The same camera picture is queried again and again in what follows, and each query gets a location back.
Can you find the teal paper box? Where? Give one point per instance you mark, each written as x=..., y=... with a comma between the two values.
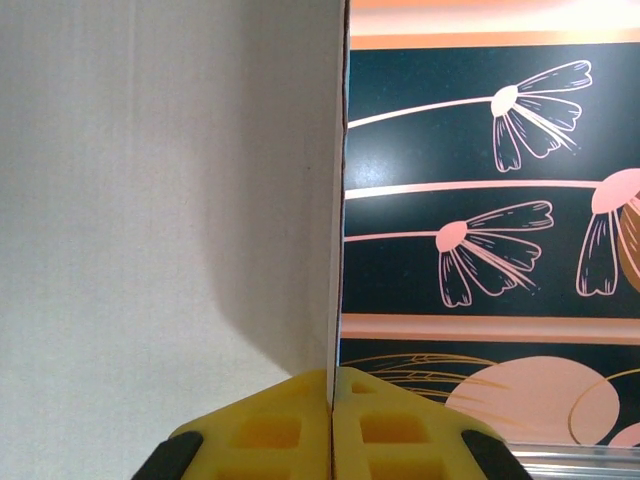
x=150, y=200

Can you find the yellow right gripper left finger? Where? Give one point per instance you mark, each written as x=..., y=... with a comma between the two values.
x=260, y=435

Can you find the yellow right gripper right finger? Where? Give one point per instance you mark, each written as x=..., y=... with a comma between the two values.
x=400, y=435

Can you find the aluminium frame post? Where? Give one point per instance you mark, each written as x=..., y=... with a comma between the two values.
x=575, y=462

